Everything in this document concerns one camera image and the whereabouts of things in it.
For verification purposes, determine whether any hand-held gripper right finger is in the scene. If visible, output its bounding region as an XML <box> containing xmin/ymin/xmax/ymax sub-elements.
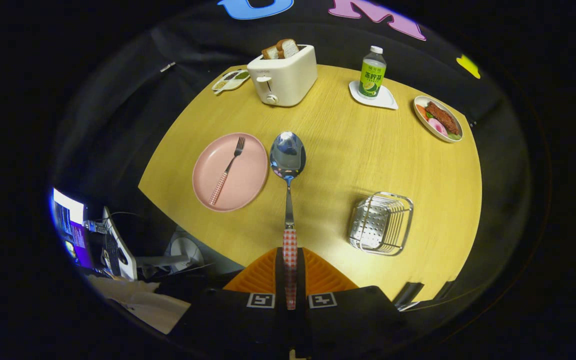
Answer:
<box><xmin>293</xmin><ymin>247</ymin><xmax>404</xmax><ymax>358</ymax></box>

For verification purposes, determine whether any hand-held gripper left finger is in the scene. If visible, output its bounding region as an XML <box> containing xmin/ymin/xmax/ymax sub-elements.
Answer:
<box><xmin>183</xmin><ymin>247</ymin><xmax>289</xmax><ymax>358</ymax></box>

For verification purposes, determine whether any fork with checkered handle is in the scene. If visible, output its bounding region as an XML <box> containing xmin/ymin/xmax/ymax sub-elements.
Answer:
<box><xmin>208</xmin><ymin>136</ymin><xmax>246</xmax><ymax>206</ymax></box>

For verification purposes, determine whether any spoon with checkered handle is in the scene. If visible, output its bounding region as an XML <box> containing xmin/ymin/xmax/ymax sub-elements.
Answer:
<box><xmin>269</xmin><ymin>131</ymin><xmax>307</xmax><ymax>311</ymax></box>

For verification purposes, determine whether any white round fan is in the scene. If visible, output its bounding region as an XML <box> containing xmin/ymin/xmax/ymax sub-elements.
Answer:
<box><xmin>167</xmin><ymin>235</ymin><xmax>206</xmax><ymax>271</ymax></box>

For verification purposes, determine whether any pink plate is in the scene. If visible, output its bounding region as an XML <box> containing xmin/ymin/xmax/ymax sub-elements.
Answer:
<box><xmin>192</xmin><ymin>132</ymin><xmax>269</xmax><ymax>213</ymax></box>

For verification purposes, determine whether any laptop screen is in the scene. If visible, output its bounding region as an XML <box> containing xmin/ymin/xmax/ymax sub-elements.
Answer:
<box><xmin>50</xmin><ymin>187</ymin><xmax>94</xmax><ymax>271</ymax></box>

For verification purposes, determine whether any white plate with food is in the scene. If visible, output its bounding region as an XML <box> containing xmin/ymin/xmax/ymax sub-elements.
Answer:
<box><xmin>413</xmin><ymin>95</ymin><xmax>464</xmax><ymax>144</ymax></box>

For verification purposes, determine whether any white coaster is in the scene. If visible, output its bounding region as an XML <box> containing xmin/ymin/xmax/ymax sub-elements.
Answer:
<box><xmin>348</xmin><ymin>80</ymin><xmax>399</xmax><ymax>111</ymax></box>

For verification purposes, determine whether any brown meat piece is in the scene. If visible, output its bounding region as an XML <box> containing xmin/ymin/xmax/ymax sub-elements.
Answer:
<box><xmin>425</xmin><ymin>101</ymin><xmax>461</xmax><ymax>136</ymax></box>

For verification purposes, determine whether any white divided condiment dish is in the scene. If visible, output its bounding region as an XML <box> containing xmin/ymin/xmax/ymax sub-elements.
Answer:
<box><xmin>211</xmin><ymin>69</ymin><xmax>251</xmax><ymax>95</ymax></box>

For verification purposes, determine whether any green label drink bottle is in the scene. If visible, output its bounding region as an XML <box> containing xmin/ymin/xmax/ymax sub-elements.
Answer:
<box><xmin>358</xmin><ymin>45</ymin><xmax>387</xmax><ymax>99</ymax></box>

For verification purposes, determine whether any white toaster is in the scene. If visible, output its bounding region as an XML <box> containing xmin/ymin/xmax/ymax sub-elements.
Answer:
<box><xmin>247</xmin><ymin>44</ymin><xmax>318</xmax><ymax>107</ymax></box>

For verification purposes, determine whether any metal wire drainer basket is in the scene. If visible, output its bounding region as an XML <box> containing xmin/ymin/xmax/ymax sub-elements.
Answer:
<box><xmin>348</xmin><ymin>191</ymin><xmax>415</xmax><ymax>257</ymax></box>

